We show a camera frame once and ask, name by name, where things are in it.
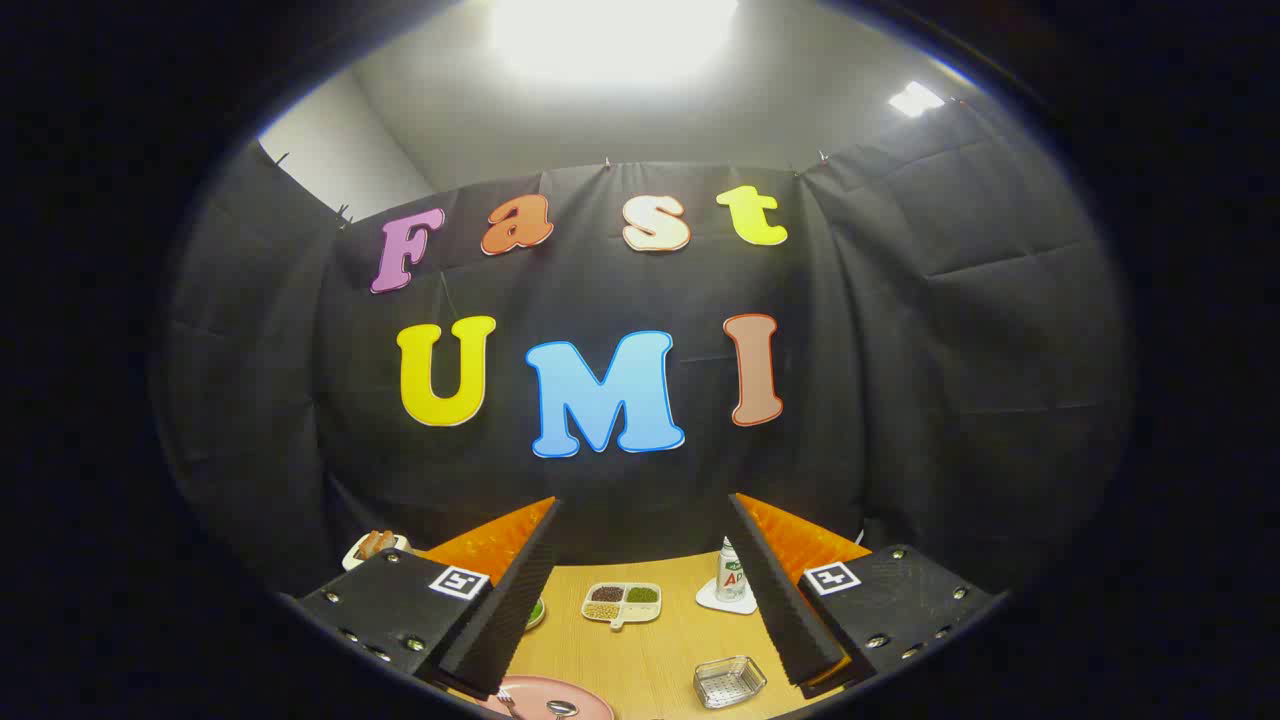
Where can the heap of yellow soybeans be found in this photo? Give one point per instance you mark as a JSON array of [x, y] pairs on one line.
[[601, 611]]

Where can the heap of dark beans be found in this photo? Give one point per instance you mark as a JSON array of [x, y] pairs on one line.
[[607, 593]]

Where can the large ceiling light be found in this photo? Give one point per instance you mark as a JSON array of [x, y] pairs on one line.
[[615, 35]]

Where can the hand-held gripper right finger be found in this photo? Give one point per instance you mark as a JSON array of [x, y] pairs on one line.
[[790, 620]]

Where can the heap of green beans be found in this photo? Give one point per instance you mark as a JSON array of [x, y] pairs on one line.
[[642, 594]]

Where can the white oval food bowl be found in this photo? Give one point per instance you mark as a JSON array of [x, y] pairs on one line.
[[537, 618]]

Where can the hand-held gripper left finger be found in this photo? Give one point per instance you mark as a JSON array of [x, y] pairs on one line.
[[500, 630]]

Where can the white drink bottle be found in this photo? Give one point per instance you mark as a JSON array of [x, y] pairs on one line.
[[732, 578]]

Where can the white toaster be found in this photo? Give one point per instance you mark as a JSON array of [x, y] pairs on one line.
[[352, 556]]

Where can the pink plate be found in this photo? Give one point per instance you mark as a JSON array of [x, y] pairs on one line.
[[535, 692]]

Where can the green lettuce leaf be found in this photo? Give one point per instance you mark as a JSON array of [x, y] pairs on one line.
[[535, 610]]

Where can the white divided dish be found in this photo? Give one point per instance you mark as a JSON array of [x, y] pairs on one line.
[[622, 610]]

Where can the toast bread slice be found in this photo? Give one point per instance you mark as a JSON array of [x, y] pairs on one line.
[[375, 542]]

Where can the small ceiling light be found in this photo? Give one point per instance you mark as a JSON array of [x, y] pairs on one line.
[[915, 99]]

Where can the white square coaster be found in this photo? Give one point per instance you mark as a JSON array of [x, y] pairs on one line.
[[712, 598]]

